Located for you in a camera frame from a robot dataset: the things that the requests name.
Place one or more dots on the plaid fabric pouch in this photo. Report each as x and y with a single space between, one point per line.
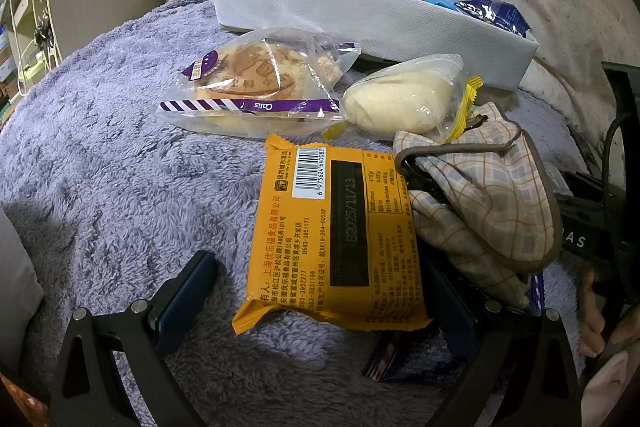
495 197

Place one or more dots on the orange snack packet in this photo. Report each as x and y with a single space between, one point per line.
325 247

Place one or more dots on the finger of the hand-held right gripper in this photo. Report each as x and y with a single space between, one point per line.
425 182

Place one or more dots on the person's right hand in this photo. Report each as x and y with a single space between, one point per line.
592 322

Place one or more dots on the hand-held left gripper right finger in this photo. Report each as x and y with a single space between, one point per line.
457 322

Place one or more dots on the person's right forearm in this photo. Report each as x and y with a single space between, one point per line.
615 387

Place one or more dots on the blue snack packet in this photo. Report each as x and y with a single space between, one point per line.
492 14
385 359

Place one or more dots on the purple-striped bread packet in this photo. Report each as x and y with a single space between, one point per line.
250 77

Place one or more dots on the purple fleece blanket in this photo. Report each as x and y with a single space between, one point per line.
125 182

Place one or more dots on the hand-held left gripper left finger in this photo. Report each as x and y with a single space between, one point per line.
185 297

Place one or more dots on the white fabric storage bin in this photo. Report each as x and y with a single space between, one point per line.
325 7

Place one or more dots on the white bun packet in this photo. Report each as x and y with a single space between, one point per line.
395 102

